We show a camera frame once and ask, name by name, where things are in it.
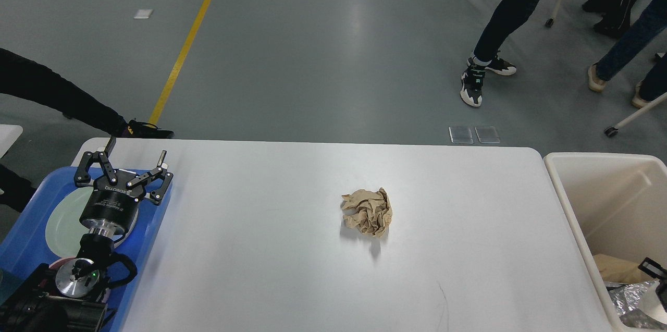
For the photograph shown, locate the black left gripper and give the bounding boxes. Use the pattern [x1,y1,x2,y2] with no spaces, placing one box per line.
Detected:
[73,136,174,236]

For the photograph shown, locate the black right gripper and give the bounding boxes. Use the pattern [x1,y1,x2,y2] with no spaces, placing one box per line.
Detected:
[638,257,667,308]

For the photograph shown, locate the brown paper bag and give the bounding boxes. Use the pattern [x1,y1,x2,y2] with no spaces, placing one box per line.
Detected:
[593,254,652,284]

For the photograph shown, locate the green plate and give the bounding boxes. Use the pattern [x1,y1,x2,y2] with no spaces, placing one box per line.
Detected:
[45,186,93,258]

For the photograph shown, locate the pink mug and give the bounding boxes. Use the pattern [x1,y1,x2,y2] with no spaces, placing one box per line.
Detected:
[48,257,76,270]

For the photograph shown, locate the brown paper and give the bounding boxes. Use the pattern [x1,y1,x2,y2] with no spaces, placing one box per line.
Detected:
[341,188,393,239]

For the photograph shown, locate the white paper cup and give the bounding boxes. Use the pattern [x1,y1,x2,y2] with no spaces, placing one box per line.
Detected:
[638,289,666,325]

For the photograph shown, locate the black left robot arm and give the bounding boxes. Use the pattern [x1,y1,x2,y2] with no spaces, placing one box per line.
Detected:
[2,138,174,331]

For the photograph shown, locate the pink plate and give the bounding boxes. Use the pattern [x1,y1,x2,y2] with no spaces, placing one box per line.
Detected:
[113,209,140,249]

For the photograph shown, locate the beige plastic bin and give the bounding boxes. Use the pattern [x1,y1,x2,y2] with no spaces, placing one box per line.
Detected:
[544,152,666,331]

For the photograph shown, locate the blue plastic tray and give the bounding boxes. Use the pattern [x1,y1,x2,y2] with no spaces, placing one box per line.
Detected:
[1,166,173,331]

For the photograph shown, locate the seated person in black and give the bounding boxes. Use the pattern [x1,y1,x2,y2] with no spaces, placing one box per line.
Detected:
[0,48,175,213]

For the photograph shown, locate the white paper on floor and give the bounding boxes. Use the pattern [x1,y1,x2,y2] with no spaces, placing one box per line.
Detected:
[133,9,153,19]

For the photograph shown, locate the floor socket plate right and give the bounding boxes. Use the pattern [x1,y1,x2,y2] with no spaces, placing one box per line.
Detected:
[475,126,500,144]

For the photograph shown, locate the floor socket plate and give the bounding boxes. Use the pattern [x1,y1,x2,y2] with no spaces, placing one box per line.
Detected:
[475,126,500,144]
[449,126,474,144]

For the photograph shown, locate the floor socket plate left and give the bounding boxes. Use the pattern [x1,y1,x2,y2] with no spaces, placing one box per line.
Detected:
[449,126,474,144]

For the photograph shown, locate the person in blue jeans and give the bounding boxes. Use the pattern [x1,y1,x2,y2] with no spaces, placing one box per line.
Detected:
[587,0,666,108]

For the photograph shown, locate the walking person black trousers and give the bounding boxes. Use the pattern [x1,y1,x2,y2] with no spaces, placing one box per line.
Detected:
[460,0,540,108]

